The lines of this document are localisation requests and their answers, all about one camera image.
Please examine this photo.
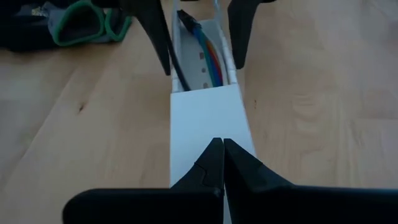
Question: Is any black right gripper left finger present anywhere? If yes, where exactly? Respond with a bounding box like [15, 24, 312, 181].
[62, 138, 225, 224]

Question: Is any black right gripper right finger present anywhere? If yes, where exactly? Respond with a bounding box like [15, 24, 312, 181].
[223, 138, 398, 224]

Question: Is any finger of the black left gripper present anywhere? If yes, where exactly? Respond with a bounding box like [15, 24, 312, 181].
[93, 0, 172, 77]
[227, 0, 277, 70]

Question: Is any white cable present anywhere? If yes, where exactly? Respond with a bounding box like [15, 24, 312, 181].
[212, 0, 223, 26]

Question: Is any black tape wrap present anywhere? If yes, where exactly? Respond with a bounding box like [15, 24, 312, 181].
[176, 9, 203, 31]

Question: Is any black zip tie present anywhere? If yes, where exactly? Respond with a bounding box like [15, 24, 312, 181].
[167, 43, 192, 92]

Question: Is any white slotted cable duct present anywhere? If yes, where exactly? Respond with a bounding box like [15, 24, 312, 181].
[170, 0, 239, 94]

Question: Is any blue cable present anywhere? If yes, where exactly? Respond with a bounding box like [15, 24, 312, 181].
[201, 37, 220, 88]

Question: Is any long silver aluminium rail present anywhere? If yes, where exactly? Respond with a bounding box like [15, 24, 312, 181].
[169, 83, 257, 224]

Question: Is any black glove green cuff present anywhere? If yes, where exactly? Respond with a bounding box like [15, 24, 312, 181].
[0, 0, 133, 52]

